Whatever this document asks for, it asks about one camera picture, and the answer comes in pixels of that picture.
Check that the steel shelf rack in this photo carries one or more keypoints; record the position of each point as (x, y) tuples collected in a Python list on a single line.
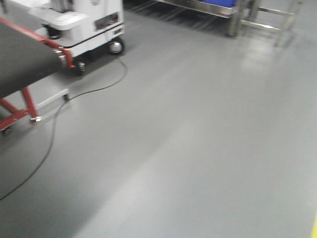
[(244, 13)]

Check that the black conveyor belt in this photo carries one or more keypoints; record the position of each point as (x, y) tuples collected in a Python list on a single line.
[(25, 57)]

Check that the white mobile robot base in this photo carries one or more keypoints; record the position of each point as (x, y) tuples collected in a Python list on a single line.
[(81, 26)]

